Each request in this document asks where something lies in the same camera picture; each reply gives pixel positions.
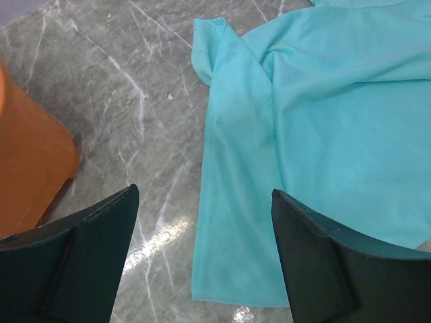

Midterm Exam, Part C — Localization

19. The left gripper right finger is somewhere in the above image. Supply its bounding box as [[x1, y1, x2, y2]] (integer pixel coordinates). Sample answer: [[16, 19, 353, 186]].
[[271, 190, 430, 322]]

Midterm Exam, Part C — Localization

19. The teal t-shirt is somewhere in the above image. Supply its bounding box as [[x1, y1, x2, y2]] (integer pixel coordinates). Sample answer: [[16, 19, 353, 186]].
[[191, 1, 430, 308]]

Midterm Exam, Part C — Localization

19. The orange plastic basket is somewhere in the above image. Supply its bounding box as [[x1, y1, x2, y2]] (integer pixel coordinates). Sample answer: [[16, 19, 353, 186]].
[[1, 65, 79, 238]]

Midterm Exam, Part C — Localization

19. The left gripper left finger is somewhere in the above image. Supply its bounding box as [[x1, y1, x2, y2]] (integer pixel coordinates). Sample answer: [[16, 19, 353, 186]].
[[1, 184, 139, 322]]

